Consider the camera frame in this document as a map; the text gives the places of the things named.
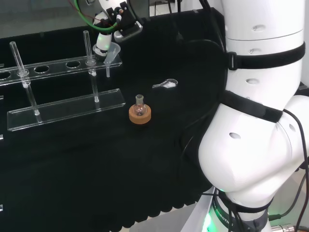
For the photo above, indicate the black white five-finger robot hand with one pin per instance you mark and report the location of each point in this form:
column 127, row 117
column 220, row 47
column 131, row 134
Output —
column 104, row 39

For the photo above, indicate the translucent plastic funnel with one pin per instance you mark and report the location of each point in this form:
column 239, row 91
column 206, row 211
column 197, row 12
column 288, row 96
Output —
column 114, row 54

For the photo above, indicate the black bench cloth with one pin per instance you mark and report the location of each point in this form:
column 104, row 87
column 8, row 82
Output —
column 96, row 169

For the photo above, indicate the small glass round-bottom flask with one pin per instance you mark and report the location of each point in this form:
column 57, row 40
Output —
column 140, row 109

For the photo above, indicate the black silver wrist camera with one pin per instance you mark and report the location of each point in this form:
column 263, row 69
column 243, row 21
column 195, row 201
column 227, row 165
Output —
column 128, row 33

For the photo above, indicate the clear acrylic funnel stand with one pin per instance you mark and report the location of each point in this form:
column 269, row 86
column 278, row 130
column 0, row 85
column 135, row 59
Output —
column 72, row 106

